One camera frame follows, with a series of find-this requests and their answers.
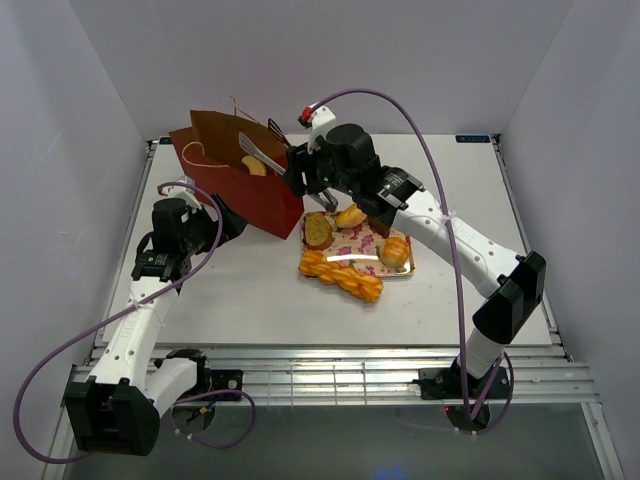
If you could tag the round scored bun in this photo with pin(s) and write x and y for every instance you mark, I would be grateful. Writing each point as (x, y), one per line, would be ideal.
(394, 252)

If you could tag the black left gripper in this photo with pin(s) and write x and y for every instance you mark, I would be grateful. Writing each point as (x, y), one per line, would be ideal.
(232, 224)

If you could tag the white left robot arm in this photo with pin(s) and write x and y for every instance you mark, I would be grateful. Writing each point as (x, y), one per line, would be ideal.
(118, 408)

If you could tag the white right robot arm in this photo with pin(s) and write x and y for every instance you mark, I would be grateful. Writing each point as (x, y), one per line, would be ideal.
(511, 284)

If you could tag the floral serving tray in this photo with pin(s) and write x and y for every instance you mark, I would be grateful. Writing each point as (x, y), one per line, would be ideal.
(358, 248)

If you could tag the small oval bread roll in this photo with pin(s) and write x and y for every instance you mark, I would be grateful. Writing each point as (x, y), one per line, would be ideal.
(350, 218)

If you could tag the braided twisted bread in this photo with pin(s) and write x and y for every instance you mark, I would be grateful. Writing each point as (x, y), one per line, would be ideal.
(314, 264)

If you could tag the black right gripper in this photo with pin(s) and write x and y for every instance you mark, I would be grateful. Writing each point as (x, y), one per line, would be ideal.
(300, 160)

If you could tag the aluminium frame rail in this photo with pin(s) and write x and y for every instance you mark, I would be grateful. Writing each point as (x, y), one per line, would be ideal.
(385, 376)

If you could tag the large orange muffin bread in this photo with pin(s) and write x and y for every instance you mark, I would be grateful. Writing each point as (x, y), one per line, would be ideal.
(254, 166)

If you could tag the toast slice bread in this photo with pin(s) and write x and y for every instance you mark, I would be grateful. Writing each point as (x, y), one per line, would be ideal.
(318, 232)

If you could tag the blue label sticker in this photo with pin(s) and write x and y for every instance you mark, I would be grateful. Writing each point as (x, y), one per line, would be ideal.
(472, 139)

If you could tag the red paper bag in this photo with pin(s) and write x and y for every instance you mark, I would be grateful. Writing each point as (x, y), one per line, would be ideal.
(209, 153)

